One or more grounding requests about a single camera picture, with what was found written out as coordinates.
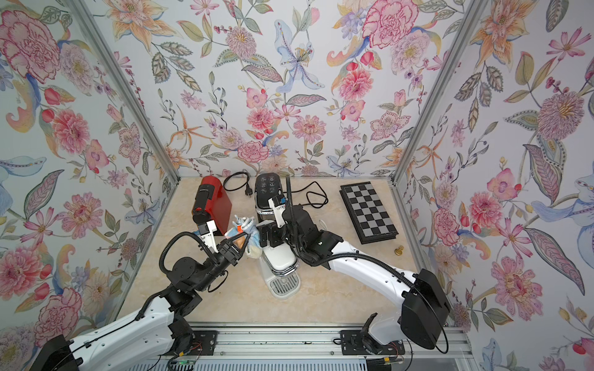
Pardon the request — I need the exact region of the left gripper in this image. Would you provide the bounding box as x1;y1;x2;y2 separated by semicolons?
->
193;232;252;294

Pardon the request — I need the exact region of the blue striped cloth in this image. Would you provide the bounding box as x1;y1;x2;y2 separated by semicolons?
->
224;215;262;260

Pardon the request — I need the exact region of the white coffee machine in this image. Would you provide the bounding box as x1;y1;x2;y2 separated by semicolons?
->
259;244;301;300

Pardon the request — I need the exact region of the black coffee machine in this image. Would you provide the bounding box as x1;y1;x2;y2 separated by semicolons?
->
255;173;283;222

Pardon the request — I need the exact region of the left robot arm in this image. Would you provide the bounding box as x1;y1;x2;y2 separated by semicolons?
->
31;232;250;370

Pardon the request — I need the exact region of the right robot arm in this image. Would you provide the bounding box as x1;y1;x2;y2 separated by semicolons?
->
255;173;452;355

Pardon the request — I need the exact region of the red coffee machine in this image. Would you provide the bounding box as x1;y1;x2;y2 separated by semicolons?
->
192;176;232;236

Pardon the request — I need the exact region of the black white chessboard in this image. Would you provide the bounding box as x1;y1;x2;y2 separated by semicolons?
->
339;182;398;244

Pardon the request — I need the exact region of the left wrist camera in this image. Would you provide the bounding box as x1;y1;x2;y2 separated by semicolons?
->
197;220;218;253

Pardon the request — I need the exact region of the red machine black cable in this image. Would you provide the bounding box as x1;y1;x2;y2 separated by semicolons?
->
223;171;255;198

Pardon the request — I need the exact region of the black power cable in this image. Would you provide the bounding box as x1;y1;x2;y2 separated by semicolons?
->
289;180;329;210

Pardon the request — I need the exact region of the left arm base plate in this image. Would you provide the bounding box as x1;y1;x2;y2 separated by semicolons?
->
181;330;219;357

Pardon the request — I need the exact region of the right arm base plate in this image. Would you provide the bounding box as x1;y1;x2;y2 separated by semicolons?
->
336;330;406;356

